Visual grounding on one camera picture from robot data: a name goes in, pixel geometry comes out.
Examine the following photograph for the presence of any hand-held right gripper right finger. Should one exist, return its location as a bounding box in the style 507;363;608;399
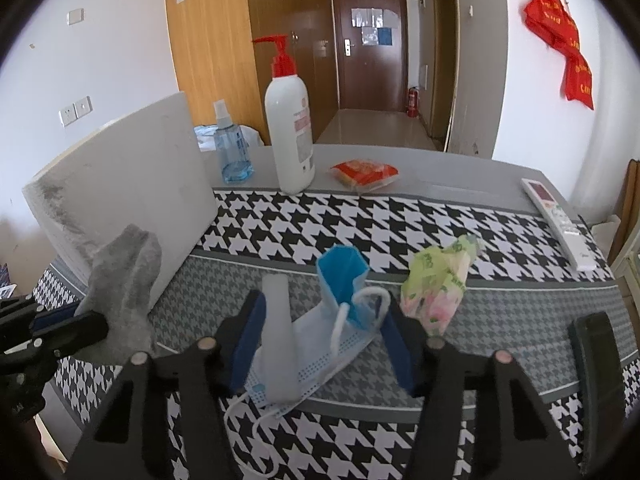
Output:
380;300;583;480

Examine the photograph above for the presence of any black phone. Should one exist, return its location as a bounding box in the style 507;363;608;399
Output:
568;311;628;441

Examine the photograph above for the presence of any green tissue pack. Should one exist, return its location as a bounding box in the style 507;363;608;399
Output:
400;235;481;337

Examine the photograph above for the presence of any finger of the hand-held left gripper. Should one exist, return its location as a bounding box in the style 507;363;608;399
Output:
0;297;81;333
0;312;108;359

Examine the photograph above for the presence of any white pump bottle red top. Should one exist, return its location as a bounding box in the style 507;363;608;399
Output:
251;35;317;195

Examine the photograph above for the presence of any white remote control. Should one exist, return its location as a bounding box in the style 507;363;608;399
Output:
521;177;598;270

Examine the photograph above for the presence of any dark brown door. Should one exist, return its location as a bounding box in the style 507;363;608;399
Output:
332;0;407;111

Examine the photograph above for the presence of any light blue crumpled cloth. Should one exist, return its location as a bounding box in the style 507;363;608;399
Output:
194;124;263;153

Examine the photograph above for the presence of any white foam sheet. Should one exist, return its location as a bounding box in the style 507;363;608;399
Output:
260;274;301;403

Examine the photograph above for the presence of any pale blue face mask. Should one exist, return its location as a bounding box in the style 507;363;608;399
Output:
223;287;393;480

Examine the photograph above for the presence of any brown doorway frame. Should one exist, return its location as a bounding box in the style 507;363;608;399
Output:
431;0;458;151

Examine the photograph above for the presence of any grey sock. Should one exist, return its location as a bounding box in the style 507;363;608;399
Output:
74;224;163;363

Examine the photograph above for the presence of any wooden wardrobe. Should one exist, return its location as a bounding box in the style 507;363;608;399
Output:
164;0;341;148

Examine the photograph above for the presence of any blue spray bottle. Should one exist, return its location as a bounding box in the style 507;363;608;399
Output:
212;100;254;184

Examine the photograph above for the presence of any red printed bag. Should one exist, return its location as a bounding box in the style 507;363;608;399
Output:
524;0;581;53
560;50;596;111

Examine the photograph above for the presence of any white foam box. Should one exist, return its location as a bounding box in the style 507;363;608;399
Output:
21;91;220;306

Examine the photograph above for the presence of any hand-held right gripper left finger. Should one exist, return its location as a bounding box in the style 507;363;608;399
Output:
65;290;268;480

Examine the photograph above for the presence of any red snack packet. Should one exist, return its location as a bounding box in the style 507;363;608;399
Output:
328;157;401;194

